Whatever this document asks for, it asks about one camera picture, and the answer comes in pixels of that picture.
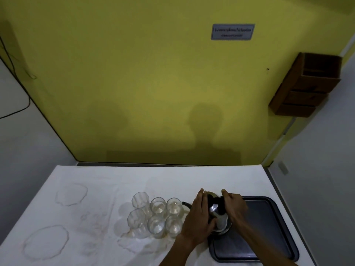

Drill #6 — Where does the person's left hand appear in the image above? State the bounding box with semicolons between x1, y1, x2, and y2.
180;188;219;247

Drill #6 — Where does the person's right hand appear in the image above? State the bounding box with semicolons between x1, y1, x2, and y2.
221;189;249;228

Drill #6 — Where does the stainless steel kettle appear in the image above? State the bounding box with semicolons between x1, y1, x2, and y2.
182;191;233;236

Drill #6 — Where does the person's left forearm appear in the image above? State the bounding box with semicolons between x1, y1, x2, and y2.
159;235;195;266

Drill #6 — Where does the person's right forearm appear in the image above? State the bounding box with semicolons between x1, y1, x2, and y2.
236;216;300;266

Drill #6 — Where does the smooth clear drinking glass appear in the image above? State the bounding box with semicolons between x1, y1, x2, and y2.
147;214;166;239
166;198;183;216
165;215;184;238
150;197;167;216

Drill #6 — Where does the black plastic tray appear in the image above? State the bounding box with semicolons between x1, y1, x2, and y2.
207;196;300;263

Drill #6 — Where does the faceted clear drinking glass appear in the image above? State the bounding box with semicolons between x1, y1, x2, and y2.
127;209;149;239
131;192;150;216

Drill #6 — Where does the white tablecloth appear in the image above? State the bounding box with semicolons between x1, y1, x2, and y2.
0;165;317;266

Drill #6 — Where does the brown wooden wall shelf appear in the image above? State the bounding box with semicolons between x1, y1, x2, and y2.
268;52;342;118

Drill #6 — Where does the white wall sign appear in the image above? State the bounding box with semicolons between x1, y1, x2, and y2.
211;24;256;41

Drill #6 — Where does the black wall cable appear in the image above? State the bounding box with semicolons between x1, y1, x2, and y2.
0;36;38;119

